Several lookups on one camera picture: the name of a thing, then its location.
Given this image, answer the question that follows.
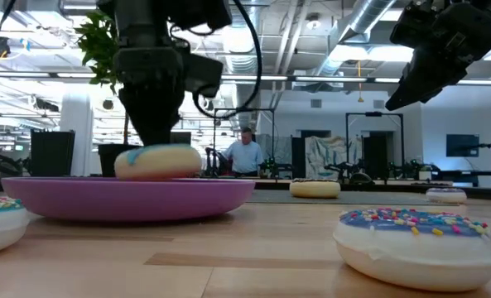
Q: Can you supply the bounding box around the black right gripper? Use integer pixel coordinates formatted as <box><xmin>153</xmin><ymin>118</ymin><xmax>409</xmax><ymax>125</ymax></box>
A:
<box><xmin>384</xmin><ymin>3</ymin><xmax>491</xmax><ymax>112</ymax></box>

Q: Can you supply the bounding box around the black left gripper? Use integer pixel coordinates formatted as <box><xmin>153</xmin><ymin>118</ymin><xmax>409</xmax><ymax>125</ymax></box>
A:
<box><xmin>113</xmin><ymin>46</ymin><xmax>186</xmax><ymax>146</ymax></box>

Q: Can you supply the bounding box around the large blue frosted donut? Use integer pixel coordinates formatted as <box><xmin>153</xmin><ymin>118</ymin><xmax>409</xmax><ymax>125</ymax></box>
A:
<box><xmin>113</xmin><ymin>143</ymin><xmax>203</xmax><ymax>180</ymax></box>

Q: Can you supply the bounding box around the small purple frosted donut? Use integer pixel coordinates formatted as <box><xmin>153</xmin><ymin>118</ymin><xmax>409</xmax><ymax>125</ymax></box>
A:
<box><xmin>426</xmin><ymin>187</ymin><xmax>468</xmax><ymax>204</ymax></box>

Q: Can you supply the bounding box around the large chocolate frosted donut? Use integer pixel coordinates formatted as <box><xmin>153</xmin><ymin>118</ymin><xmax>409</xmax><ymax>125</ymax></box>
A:
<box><xmin>289</xmin><ymin>178</ymin><xmax>342</xmax><ymax>199</ymax></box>

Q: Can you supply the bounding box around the small dark blue donut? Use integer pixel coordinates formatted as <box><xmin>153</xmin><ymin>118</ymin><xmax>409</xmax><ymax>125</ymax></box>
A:
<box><xmin>332</xmin><ymin>207</ymin><xmax>491</xmax><ymax>293</ymax></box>

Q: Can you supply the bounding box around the small teal sprinkled donut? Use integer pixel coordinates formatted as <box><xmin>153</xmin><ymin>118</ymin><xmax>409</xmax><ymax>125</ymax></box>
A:
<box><xmin>0</xmin><ymin>196</ymin><xmax>31</xmax><ymax>257</ymax></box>

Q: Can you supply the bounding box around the black plant pot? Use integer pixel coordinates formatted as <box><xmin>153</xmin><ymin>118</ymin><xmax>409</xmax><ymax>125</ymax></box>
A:
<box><xmin>98</xmin><ymin>143</ymin><xmax>142</xmax><ymax>178</ymax></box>

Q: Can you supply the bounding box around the green leafy plant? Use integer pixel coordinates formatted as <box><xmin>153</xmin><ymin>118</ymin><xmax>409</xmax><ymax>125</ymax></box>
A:
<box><xmin>75</xmin><ymin>11</ymin><xmax>130</xmax><ymax>146</ymax></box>

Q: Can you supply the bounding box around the purple round plate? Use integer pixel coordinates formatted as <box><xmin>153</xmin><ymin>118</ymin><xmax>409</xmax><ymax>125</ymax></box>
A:
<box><xmin>0</xmin><ymin>176</ymin><xmax>257</xmax><ymax>224</ymax></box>

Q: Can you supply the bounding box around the person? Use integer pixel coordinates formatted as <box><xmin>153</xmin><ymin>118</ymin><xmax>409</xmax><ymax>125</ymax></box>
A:
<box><xmin>222</xmin><ymin>127</ymin><xmax>265</xmax><ymax>178</ymax></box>

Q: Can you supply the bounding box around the black bin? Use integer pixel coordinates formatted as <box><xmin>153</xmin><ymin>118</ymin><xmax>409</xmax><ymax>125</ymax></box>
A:
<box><xmin>30</xmin><ymin>129</ymin><xmax>76</xmax><ymax>178</ymax></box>

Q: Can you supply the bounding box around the pale blue tarp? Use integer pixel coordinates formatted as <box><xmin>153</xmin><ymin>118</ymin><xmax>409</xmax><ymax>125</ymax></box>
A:
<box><xmin>305</xmin><ymin>135</ymin><xmax>364</xmax><ymax>180</ymax></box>

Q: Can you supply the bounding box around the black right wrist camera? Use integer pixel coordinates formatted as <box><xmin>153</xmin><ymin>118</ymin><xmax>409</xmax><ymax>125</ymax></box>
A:
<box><xmin>389</xmin><ymin>0</ymin><xmax>439</xmax><ymax>47</ymax></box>

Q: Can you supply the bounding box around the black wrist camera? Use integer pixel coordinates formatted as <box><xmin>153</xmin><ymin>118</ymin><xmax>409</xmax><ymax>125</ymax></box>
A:
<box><xmin>389</xmin><ymin>0</ymin><xmax>439</xmax><ymax>47</ymax></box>
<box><xmin>182</xmin><ymin>52</ymin><xmax>224</xmax><ymax>99</ymax></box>

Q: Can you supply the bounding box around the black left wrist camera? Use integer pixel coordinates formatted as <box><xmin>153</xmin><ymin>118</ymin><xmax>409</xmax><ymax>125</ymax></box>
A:
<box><xmin>182</xmin><ymin>52</ymin><xmax>224</xmax><ymax>99</ymax></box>

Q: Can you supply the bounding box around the dark wall monitor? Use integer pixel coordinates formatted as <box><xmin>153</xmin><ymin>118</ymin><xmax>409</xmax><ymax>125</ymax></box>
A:
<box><xmin>445</xmin><ymin>133</ymin><xmax>481</xmax><ymax>158</ymax></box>

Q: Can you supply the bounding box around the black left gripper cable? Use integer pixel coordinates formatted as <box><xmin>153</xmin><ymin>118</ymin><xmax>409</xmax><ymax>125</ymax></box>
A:
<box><xmin>193</xmin><ymin>0</ymin><xmax>263</xmax><ymax>121</ymax></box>

